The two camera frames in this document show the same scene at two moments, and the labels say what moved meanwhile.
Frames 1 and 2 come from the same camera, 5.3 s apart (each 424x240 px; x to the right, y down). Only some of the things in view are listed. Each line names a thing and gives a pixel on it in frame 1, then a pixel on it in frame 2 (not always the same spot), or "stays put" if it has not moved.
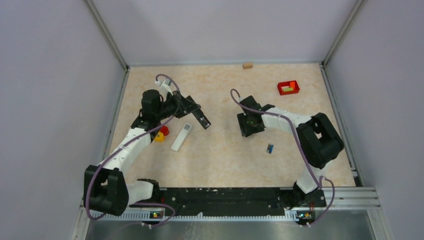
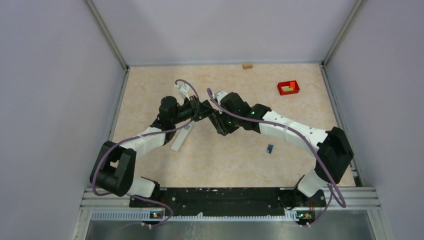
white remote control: [180, 138] stays put
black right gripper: [245, 129] to [223, 128]
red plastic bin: [293, 84] stays put
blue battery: [270, 148] stays put
